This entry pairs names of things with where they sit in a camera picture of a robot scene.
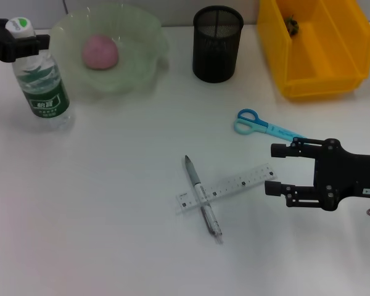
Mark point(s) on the grey white pen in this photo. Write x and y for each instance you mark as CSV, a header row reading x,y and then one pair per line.
x,y
197,188

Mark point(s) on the dark plastic scrap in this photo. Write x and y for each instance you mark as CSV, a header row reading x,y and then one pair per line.
x,y
292,25

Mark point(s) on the yellow plastic storage bin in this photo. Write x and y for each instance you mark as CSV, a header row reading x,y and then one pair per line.
x,y
323,61

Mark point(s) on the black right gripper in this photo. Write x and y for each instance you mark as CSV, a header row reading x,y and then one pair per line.
x,y
351,175

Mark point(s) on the green label water bottle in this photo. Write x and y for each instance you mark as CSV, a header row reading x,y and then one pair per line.
x,y
46,98

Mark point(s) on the pink peach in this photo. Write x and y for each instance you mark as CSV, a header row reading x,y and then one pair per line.
x,y
99,52

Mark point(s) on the blue scissors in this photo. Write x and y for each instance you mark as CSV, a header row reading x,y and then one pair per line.
x,y
274,129

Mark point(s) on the green translucent fruit bowl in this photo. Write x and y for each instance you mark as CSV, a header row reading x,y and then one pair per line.
x,y
135,61

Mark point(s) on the black mesh pen holder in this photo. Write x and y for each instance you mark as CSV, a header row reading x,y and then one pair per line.
x,y
217,58

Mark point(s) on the clear plastic ruler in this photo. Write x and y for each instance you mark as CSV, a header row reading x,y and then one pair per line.
x,y
234,185

